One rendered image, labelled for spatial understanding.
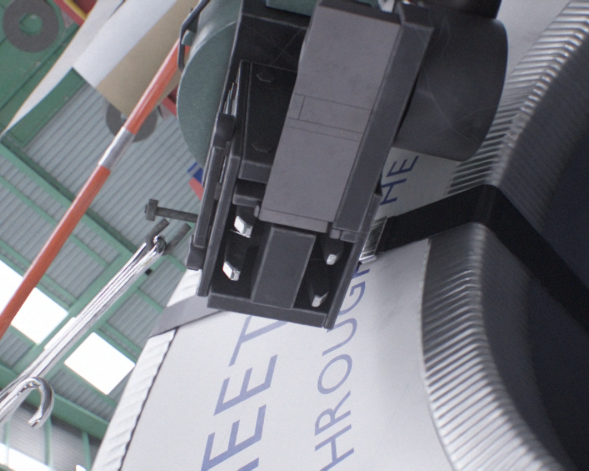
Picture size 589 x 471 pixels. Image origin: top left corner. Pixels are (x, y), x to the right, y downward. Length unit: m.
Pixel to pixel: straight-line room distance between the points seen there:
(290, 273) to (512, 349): 0.12
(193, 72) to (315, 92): 0.18
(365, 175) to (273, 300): 0.10
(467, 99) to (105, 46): 4.69
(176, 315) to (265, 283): 0.27
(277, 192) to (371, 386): 0.12
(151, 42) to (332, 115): 4.62
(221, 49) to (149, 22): 4.48
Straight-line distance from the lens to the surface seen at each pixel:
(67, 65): 1.13
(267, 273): 0.48
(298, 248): 0.47
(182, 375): 0.68
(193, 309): 0.73
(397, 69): 0.41
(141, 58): 5.04
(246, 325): 0.65
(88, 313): 0.56
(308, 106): 0.42
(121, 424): 0.71
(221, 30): 0.57
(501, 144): 0.58
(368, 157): 0.44
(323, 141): 0.43
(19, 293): 0.73
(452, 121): 0.44
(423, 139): 0.45
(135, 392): 0.73
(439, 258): 0.53
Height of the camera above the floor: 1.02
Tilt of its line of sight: 1 degrees up
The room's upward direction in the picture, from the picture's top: 136 degrees counter-clockwise
